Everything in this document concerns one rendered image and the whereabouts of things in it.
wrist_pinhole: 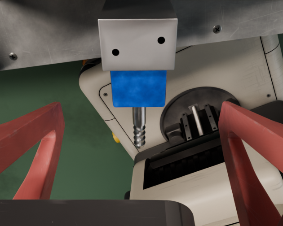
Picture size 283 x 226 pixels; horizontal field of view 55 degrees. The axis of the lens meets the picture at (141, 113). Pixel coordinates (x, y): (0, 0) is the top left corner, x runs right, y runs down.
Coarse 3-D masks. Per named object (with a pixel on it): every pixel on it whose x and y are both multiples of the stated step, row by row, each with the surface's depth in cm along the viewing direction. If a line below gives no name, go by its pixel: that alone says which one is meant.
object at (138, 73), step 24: (120, 0) 21; (144, 0) 21; (168, 0) 21; (120, 24) 17; (144, 24) 17; (168, 24) 17; (120, 48) 18; (144, 48) 18; (168, 48) 18; (120, 72) 20; (144, 72) 20; (120, 96) 22; (144, 96) 22; (144, 120) 24; (144, 144) 26
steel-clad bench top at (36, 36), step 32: (32, 0) 21; (64, 0) 21; (96, 0) 21; (192, 0) 21; (224, 0) 21; (256, 0) 21; (0, 32) 23; (32, 32) 23; (64, 32) 23; (96, 32) 23; (192, 32) 23; (224, 32) 23; (256, 32) 23; (0, 64) 24; (32, 64) 24
